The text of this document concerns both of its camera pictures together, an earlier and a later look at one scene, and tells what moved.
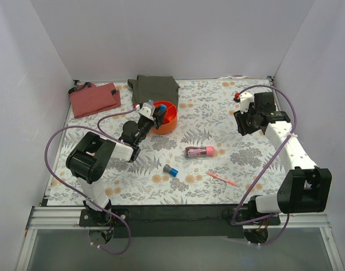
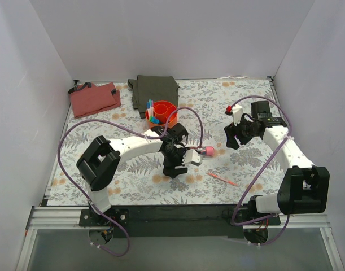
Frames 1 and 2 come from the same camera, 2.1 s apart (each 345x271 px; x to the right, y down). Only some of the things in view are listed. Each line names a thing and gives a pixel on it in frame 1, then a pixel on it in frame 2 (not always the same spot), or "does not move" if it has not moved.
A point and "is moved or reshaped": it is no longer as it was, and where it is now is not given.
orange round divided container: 170,121 does not move
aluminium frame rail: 54,218 does not move
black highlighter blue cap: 162,110 is moved or reshaped
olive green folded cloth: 156,88 does not move
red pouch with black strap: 87,99 does not move
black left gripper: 156,116 to 174,162
